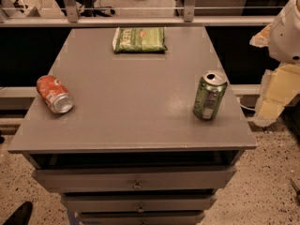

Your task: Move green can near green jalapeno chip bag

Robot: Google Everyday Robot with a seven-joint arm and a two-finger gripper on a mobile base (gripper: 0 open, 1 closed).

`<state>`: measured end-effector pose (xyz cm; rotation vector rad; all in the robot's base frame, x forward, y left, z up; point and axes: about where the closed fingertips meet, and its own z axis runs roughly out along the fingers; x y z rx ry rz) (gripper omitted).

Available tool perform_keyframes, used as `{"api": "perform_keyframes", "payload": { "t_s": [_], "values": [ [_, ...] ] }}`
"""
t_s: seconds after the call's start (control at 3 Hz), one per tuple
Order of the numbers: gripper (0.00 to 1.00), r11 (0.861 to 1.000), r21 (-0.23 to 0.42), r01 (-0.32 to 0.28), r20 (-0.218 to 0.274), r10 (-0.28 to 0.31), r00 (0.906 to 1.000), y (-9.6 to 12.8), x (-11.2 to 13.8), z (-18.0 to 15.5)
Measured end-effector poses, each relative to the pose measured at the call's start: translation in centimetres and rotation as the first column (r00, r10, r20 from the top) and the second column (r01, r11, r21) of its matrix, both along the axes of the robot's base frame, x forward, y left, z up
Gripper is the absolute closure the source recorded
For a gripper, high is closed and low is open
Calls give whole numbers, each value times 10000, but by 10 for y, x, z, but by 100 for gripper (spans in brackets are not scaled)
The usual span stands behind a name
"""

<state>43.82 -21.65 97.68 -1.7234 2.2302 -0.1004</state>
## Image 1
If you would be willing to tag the black shoe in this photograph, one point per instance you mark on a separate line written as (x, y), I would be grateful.
(21, 216)

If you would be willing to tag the green soda can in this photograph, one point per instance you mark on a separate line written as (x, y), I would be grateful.
(211, 89)

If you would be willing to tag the green jalapeno chip bag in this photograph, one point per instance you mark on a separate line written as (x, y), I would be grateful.
(139, 40)

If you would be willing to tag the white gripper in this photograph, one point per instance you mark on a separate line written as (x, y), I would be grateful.
(286, 37)

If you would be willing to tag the orange soda can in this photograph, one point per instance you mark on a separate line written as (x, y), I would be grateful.
(55, 94)

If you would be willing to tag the grey metal railing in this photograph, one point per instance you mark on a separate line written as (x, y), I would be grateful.
(133, 13)

